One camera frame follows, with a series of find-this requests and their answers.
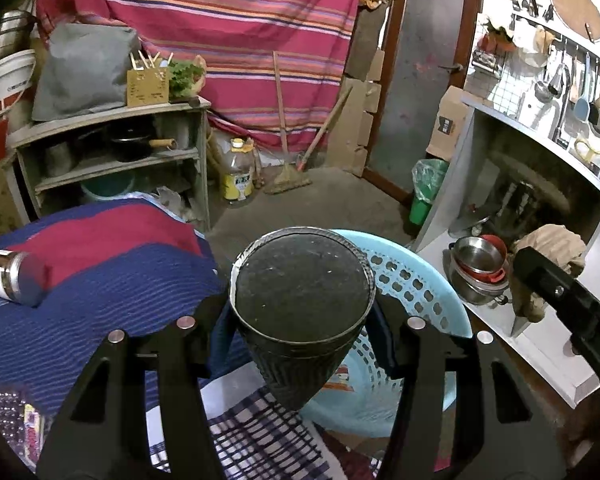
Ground red striped hanging cloth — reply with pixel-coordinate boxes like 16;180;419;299
35;0;371;153

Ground white plastic bucket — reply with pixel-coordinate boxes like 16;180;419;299
0;49;37;121

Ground cardboard box with dark print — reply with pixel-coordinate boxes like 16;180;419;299
425;86;468;163

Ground stacked cardboard sheets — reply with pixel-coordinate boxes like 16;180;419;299
325;5;387;176

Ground light blue plastic basket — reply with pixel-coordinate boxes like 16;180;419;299
295;229;473;438

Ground stack of steel bowls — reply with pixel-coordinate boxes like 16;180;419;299
447;235;511;306

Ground teal plastic basin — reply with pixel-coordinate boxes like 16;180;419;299
80;172;136;201

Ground white kitchen counter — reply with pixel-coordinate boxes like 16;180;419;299
412;87;600;408

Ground striped blue red table blanket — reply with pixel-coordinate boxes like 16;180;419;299
0;197;381;480

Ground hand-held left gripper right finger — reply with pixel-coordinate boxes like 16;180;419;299
367;301;567;480

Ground black pan with wooden handle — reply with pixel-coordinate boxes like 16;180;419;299
110;130;178;162

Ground straw broom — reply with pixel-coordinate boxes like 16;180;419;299
264;51;312;196

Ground grey door with brown frame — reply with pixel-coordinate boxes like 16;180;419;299
362;0;486;206

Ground white wire wall rack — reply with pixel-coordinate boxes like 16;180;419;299
470;10;600;161

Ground round wooden board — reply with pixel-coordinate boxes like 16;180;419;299
550;0;600;43

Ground green bin with plastic bag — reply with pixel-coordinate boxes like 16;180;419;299
409;158;449;226

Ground yellow label oil bottle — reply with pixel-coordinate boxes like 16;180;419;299
220;137;258;208

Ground glass jar with label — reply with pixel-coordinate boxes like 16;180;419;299
0;247;48;307

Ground low wooden shelf unit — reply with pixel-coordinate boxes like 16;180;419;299
7;95;213;233

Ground brown cloth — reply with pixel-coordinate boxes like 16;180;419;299
510;224;588;323

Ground wooden handled shovel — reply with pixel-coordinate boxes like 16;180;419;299
295;85;353;171

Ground black paper cup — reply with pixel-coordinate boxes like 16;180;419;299
228;227;376;412

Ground blue spatula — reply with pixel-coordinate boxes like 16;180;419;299
573;52;593;123

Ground grey cushion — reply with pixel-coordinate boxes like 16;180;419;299
31;22;142;122

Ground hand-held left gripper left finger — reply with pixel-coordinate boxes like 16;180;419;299
35;292;238;480

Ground small grey metal pot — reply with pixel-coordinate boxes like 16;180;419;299
42;140;77;177

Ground steel pot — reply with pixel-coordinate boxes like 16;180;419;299
0;10;36;63

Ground steel ladle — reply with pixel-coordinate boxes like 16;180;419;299
534;42;572;103

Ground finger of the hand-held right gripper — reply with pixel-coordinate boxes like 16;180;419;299
513;246;593;346

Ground bag of green vegetables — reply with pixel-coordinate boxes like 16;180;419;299
167;57;207;99

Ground red bowl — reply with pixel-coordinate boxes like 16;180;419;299
480;234;509;282

